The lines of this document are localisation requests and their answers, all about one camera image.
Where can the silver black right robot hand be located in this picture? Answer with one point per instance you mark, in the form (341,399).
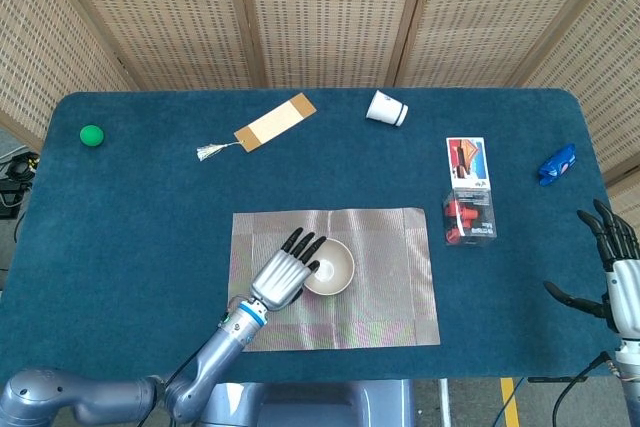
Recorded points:
(625,292)

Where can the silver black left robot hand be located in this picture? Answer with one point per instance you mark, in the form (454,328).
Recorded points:
(277,279)

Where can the beige round bowl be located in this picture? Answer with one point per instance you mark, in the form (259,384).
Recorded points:
(335,269)

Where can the brown woven placemat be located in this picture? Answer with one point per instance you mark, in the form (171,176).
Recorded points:
(390,287)

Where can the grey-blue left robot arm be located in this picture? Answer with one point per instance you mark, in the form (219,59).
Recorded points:
(215,357)

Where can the grey-blue robot torso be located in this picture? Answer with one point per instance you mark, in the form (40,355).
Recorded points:
(310,404)

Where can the blue table cloth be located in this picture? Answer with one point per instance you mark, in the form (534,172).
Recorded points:
(150,247)

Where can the blue plastic packet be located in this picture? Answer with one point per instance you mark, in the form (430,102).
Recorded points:
(557,164)

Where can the tan bookmark with white tassel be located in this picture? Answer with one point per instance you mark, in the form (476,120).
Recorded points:
(275,122)

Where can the clear box with red parts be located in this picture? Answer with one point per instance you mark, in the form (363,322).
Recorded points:
(469,219)

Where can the white paper cup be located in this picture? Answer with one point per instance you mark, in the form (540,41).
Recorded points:
(384,108)

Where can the colourful picture card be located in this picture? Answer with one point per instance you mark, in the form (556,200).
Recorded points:
(467,162)

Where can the white table leg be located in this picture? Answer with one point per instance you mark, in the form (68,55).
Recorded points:
(444,404)

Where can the green ball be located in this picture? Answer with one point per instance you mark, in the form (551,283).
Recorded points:
(91,135)

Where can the woven wooden folding screen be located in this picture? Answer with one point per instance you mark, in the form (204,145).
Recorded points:
(330,12)

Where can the black floor power box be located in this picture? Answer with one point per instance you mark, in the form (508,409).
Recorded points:
(9,199)

